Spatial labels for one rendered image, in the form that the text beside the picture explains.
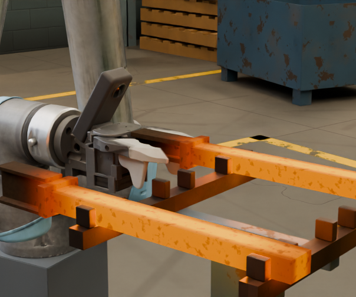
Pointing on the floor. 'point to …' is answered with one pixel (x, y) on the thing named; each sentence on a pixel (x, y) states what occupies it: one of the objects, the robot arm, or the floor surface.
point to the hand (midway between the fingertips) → (180, 147)
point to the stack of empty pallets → (180, 27)
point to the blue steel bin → (299, 43)
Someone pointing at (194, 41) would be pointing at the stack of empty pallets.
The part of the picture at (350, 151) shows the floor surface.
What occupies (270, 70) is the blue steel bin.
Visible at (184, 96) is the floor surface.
